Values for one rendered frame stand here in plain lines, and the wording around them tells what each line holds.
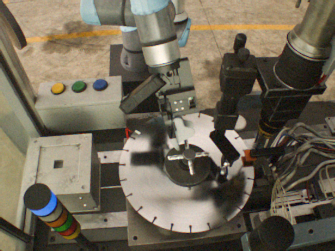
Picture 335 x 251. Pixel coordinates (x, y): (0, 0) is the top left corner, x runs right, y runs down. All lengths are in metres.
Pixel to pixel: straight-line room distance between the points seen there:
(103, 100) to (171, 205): 0.41
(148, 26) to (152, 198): 0.37
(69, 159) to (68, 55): 1.82
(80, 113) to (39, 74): 1.55
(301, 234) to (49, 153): 0.65
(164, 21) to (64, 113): 0.52
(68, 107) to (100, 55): 1.58
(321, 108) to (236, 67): 0.80
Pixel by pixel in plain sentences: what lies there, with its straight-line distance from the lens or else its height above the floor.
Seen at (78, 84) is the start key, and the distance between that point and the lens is 0.94.
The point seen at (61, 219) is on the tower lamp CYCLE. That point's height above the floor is 1.08.
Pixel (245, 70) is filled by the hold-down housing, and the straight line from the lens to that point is 0.47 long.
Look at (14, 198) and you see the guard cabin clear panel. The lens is 0.83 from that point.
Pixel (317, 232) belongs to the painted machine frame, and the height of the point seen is 1.05.
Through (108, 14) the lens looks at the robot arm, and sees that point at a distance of 0.67.
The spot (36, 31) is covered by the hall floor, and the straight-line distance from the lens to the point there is 2.98.
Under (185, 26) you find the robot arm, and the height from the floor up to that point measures 0.96.
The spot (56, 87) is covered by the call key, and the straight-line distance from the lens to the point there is 0.95.
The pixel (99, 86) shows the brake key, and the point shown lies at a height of 0.91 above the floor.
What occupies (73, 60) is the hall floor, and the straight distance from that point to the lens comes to 2.48.
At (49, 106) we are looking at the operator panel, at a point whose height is 0.89.
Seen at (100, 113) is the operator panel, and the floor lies 0.84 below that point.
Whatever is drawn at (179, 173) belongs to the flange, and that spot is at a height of 0.96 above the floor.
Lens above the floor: 1.56
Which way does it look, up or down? 54 degrees down
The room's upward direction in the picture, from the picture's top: 2 degrees clockwise
